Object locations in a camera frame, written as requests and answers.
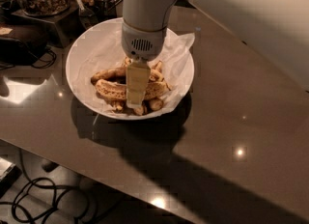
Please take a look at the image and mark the grey box on floor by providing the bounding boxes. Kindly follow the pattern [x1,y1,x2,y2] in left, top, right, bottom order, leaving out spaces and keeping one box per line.
[0,157,21,198]

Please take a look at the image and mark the white round bowl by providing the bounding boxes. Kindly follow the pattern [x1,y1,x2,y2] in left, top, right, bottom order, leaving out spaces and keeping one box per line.
[65,17,196,121]

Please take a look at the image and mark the rear spotted ripe banana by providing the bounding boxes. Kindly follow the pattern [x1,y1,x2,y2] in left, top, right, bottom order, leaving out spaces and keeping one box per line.
[91,67,164,85]

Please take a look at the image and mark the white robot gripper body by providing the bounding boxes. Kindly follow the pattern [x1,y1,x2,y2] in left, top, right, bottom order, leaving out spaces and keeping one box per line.
[121,21,167,61]

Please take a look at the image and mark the black floor cable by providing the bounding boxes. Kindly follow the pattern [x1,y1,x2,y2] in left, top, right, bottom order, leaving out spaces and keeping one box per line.
[0,149,107,224]

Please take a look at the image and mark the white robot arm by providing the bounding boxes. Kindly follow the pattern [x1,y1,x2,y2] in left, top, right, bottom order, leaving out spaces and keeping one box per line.
[122,0,309,89]

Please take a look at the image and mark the white paper liner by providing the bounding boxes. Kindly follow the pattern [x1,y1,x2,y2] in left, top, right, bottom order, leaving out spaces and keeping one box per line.
[68,21,196,118]

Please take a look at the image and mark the dark tray stand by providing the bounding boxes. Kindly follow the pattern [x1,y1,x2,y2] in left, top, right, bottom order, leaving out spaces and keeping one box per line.
[11,1,86,48]

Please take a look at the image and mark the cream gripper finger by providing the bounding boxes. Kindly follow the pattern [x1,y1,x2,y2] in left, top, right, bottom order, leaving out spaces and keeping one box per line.
[126,59,151,109]

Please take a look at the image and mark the front spotted ripe banana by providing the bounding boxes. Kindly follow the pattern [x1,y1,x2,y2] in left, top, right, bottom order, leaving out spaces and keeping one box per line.
[95,79,168,100]

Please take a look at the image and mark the metal scoop with tag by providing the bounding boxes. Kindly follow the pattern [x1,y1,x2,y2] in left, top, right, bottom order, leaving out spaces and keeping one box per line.
[75,0,98,30]

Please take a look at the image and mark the spotted ripe banana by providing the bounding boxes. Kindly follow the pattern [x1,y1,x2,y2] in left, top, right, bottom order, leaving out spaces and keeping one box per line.
[95,79,168,100]
[91,67,164,85]

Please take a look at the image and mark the black device with cable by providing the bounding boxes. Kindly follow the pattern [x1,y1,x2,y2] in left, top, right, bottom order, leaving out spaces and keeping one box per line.
[0,23,57,70]

